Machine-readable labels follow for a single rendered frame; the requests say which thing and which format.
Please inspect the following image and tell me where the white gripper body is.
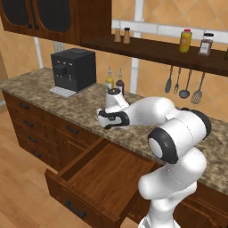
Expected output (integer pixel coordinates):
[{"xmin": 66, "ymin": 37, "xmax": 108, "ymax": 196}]
[{"xmin": 96, "ymin": 109, "xmax": 110, "ymax": 129}]

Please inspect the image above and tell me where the wooden drawer front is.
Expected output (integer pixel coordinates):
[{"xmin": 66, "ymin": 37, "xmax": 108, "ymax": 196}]
[
  {"xmin": 11, "ymin": 119, "xmax": 58, "ymax": 159},
  {"xmin": 2, "ymin": 91, "xmax": 54, "ymax": 128},
  {"xmin": 15, "ymin": 135, "xmax": 62, "ymax": 173},
  {"xmin": 52, "ymin": 115, "xmax": 101, "ymax": 147},
  {"xmin": 5, "ymin": 104, "xmax": 56, "ymax": 144}
]

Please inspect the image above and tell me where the open wooden drawer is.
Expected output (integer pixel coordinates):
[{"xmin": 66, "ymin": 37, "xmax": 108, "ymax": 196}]
[{"xmin": 44, "ymin": 137, "xmax": 158, "ymax": 228}]

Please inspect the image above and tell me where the yellow oil bottle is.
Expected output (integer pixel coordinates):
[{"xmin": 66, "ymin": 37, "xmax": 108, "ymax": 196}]
[{"xmin": 105, "ymin": 65, "xmax": 115, "ymax": 93}]

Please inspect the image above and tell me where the dark vinegar bottle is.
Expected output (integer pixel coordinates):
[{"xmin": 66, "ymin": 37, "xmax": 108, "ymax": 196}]
[{"xmin": 115, "ymin": 68, "xmax": 126, "ymax": 96}]

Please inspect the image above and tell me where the wooden base cabinet door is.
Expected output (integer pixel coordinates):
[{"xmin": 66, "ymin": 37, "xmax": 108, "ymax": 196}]
[{"xmin": 54, "ymin": 129, "xmax": 91, "ymax": 172}]

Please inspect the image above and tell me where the black coffee machine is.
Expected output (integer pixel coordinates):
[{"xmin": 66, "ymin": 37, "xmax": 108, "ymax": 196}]
[{"xmin": 49, "ymin": 47, "xmax": 97, "ymax": 99}]

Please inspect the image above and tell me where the grey hanging spoon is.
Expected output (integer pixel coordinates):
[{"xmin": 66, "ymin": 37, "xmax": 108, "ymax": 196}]
[{"xmin": 164, "ymin": 65, "xmax": 174, "ymax": 94}]

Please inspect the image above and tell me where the grey hanging fork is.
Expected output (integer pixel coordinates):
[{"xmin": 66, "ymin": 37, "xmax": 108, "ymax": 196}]
[{"xmin": 173, "ymin": 67, "xmax": 183, "ymax": 95}]

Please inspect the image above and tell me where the grey hanging ladle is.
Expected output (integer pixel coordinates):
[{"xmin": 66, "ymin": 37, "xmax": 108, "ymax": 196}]
[{"xmin": 178, "ymin": 69, "xmax": 193, "ymax": 100}]

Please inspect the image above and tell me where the brown shaker with white cap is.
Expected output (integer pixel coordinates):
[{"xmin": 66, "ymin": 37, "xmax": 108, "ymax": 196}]
[{"xmin": 114, "ymin": 26, "xmax": 122, "ymax": 43}]

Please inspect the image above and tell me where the brown shaker with black cap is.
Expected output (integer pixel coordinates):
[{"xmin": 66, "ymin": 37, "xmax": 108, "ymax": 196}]
[{"xmin": 123, "ymin": 27, "xmax": 132, "ymax": 45}]

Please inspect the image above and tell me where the grey hanging slotted spatula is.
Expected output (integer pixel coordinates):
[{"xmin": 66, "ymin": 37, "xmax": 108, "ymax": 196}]
[{"xmin": 190, "ymin": 71, "xmax": 207, "ymax": 105}]

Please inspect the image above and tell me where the yellow bottle with red cap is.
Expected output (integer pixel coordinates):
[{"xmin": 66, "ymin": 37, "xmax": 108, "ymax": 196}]
[{"xmin": 178, "ymin": 28, "xmax": 193, "ymax": 53}]

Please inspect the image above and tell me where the clear spice jar black lid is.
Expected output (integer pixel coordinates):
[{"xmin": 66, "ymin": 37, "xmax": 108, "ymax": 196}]
[{"xmin": 198, "ymin": 32, "xmax": 215, "ymax": 57}]

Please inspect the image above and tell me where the dark wooden wall shelf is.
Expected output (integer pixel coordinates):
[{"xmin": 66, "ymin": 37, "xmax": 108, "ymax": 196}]
[{"xmin": 79, "ymin": 33, "xmax": 228, "ymax": 77}]

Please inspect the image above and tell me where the black open drawer handle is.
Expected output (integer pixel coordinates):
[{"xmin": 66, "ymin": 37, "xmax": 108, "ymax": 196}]
[{"xmin": 64, "ymin": 199, "xmax": 87, "ymax": 219}]

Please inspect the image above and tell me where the dark wooden wall cabinet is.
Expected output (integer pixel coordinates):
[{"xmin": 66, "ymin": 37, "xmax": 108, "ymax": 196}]
[{"xmin": 0, "ymin": 0, "xmax": 113, "ymax": 46}]

